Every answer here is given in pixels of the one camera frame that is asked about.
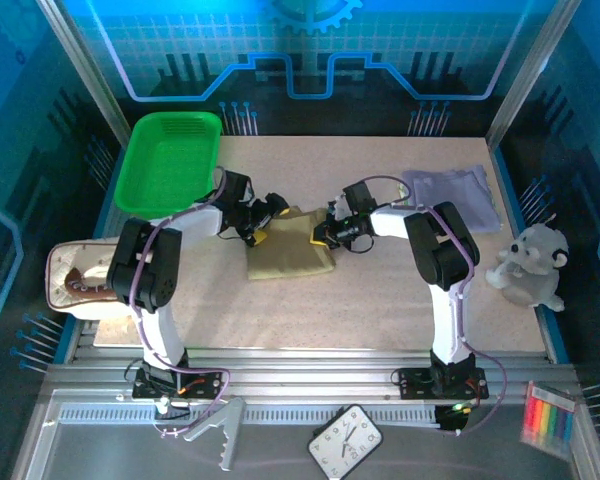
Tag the olive green skirt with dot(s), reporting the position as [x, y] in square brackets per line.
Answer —
[290, 250]

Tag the lavender grey skirt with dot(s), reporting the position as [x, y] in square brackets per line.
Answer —
[455, 190]

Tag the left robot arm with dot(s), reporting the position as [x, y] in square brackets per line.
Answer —
[165, 330]

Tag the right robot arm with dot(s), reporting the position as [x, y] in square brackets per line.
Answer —
[450, 325]

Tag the green plastic basket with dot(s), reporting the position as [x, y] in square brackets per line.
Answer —
[170, 165]

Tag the cream quilted pouch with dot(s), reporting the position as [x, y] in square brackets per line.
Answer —
[80, 260]

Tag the grey plush toy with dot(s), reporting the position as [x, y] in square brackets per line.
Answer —
[535, 265]

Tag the white analog clock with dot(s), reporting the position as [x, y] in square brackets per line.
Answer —
[345, 440]

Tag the black controller box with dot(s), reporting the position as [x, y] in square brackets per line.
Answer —
[447, 421]

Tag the coloured marker box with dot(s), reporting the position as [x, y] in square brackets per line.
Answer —
[547, 420]

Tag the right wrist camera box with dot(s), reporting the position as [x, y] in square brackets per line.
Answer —
[337, 207]

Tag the aluminium front frame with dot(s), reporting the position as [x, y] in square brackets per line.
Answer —
[305, 365]

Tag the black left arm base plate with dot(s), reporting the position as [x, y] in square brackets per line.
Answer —
[205, 385]

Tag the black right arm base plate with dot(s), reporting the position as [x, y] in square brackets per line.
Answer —
[415, 382]

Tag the grey toothed metal bracket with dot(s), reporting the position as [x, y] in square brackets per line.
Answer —
[230, 425]

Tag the aluminium frame post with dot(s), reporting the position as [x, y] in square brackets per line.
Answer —
[85, 75]
[530, 75]

